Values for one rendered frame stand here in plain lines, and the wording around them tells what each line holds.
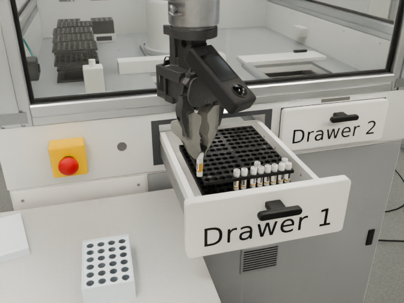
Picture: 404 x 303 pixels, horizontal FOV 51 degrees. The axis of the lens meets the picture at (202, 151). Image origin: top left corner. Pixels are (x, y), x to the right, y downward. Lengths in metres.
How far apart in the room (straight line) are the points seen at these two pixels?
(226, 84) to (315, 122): 0.51
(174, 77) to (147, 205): 0.39
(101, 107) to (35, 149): 0.17
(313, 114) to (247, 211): 0.43
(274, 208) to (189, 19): 0.31
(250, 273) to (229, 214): 0.62
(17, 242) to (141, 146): 0.32
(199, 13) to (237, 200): 0.29
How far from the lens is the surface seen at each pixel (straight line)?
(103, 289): 0.73
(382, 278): 2.02
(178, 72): 0.64
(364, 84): 1.14
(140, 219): 0.92
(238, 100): 0.58
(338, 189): 0.76
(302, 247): 1.31
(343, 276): 1.48
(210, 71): 0.60
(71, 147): 0.91
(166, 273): 0.78
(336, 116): 1.06
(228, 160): 0.83
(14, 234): 0.92
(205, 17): 0.61
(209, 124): 0.68
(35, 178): 1.00
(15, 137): 0.96
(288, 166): 0.81
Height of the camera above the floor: 1.29
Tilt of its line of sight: 27 degrees down
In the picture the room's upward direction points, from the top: straight up
